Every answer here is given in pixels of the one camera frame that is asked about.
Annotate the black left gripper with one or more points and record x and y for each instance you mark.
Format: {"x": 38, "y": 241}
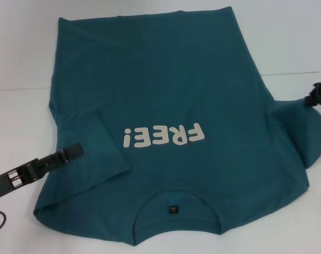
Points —
{"x": 30, "y": 172}

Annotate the teal FREE print t-shirt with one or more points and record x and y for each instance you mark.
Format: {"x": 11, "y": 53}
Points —
{"x": 163, "y": 79}

